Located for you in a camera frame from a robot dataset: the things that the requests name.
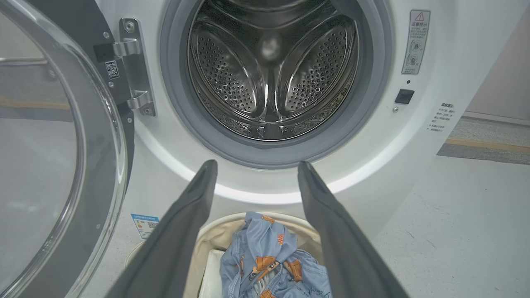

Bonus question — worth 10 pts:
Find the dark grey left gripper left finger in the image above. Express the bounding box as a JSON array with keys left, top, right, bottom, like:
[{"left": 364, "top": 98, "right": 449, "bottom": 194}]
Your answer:
[{"left": 106, "top": 160, "right": 218, "bottom": 298}]

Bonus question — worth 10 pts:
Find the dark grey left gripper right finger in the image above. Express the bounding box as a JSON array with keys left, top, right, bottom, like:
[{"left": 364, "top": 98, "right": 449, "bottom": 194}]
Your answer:
[{"left": 297, "top": 161, "right": 410, "bottom": 298}]

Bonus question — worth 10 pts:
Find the blue printed garment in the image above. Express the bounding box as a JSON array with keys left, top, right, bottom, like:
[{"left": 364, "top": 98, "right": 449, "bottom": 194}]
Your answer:
[{"left": 219, "top": 211, "right": 332, "bottom": 298}]

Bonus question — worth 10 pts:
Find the black round glass washer door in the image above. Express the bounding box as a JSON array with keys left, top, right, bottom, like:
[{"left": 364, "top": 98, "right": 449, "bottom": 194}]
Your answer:
[{"left": 0, "top": 0, "right": 135, "bottom": 298}]

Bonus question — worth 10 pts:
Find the cream canvas laundry basket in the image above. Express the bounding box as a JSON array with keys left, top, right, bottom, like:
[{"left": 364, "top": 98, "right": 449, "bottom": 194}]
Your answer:
[{"left": 124, "top": 212, "right": 328, "bottom": 298}]

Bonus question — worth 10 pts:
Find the grey rubber door gasket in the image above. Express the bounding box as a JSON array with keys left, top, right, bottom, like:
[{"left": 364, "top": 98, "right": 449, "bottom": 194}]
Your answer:
[{"left": 159, "top": 0, "right": 394, "bottom": 169}]

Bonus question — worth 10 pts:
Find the black door latch slot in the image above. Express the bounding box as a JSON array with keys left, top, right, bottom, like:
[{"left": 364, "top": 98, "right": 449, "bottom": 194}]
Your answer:
[{"left": 394, "top": 89, "right": 415, "bottom": 105}]

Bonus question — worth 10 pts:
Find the silver metal door hinge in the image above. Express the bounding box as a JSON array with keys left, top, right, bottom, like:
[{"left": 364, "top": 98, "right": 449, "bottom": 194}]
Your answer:
[{"left": 93, "top": 18, "right": 157, "bottom": 117}]

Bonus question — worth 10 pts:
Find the white front-load washing machine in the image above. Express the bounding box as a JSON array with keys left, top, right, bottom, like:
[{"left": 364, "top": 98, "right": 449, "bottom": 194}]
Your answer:
[{"left": 81, "top": 0, "right": 530, "bottom": 298}]

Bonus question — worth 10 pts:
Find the blue energy label sticker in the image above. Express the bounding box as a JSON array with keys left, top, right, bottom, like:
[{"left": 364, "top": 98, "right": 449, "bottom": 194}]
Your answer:
[{"left": 130, "top": 214, "right": 160, "bottom": 240}]

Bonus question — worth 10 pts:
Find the white flat pad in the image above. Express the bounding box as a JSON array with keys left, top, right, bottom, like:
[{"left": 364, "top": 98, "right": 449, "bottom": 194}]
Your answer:
[{"left": 198, "top": 248, "right": 226, "bottom": 298}]

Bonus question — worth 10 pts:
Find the steel perforated washer drum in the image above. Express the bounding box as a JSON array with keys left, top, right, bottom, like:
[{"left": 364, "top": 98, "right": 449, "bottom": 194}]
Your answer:
[{"left": 187, "top": 0, "right": 360, "bottom": 141}]

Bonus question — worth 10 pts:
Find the grey warning sticker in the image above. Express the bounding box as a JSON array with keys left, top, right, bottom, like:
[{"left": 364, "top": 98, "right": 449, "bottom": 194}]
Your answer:
[{"left": 401, "top": 9, "right": 431, "bottom": 75}]

